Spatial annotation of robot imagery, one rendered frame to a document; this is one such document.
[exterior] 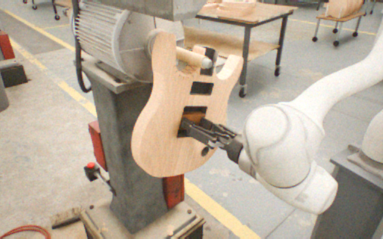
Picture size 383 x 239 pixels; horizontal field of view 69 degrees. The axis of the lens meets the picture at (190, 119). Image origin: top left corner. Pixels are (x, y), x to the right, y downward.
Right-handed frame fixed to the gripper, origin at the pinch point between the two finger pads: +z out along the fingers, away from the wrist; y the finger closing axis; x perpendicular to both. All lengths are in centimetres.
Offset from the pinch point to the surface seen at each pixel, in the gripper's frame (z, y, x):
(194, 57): 0.3, -5.9, 18.5
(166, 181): 33, 30, -46
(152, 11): -2.9, -23.9, 26.4
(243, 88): 132, 217, -20
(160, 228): 28, 29, -71
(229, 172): 55, 118, -70
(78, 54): 52, -14, 7
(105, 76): 36.6, -10.1, 2.7
